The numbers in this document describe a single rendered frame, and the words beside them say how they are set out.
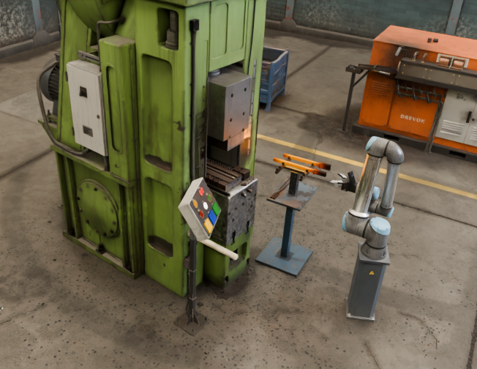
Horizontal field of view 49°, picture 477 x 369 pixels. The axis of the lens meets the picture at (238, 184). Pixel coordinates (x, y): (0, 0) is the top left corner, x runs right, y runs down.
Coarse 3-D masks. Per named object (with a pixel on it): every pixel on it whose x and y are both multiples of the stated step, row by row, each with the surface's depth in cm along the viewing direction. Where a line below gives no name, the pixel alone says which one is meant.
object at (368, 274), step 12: (360, 252) 387; (360, 264) 386; (372, 264) 382; (384, 264) 379; (360, 276) 390; (372, 276) 387; (360, 288) 395; (372, 288) 393; (348, 300) 417; (360, 300) 401; (372, 300) 399; (348, 312) 413; (360, 312) 407; (372, 312) 408
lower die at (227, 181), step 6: (210, 162) 411; (210, 168) 401; (222, 168) 403; (216, 174) 396; (222, 174) 395; (234, 174) 395; (240, 174) 397; (210, 180) 392; (216, 180) 390; (222, 180) 390; (228, 180) 389; (234, 180) 392; (240, 180) 399; (216, 186) 390; (222, 186) 386; (228, 186) 388; (234, 186) 395
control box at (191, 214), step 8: (192, 184) 346; (200, 184) 344; (192, 192) 335; (200, 192) 341; (208, 192) 351; (184, 200) 330; (192, 200) 328; (200, 200) 338; (208, 200) 347; (184, 208) 324; (192, 208) 325; (200, 208) 335; (208, 208) 344; (184, 216) 327; (192, 216) 326; (216, 216) 351; (192, 224) 329; (200, 224) 328; (200, 232) 331; (208, 232) 334; (200, 240) 335
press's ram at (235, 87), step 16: (224, 80) 351; (240, 80) 352; (224, 96) 344; (240, 96) 358; (208, 112) 358; (224, 112) 349; (240, 112) 365; (208, 128) 364; (224, 128) 356; (240, 128) 372
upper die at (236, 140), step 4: (208, 136) 375; (236, 136) 372; (240, 136) 376; (208, 140) 376; (212, 140) 374; (216, 140) 371; (228, 140) 365; (232, 140) 369; (236, 140) 374; (240, 140) 378; (212, 144) 375; (216, 144) 373; (220, 144) 370; (224, 144) 368; (228, 144) 367; (232, 144) 371; (236, 144) 376; (220, 148) 372; (224, 148) 370; (228, 148) 369; (232, 148) 373
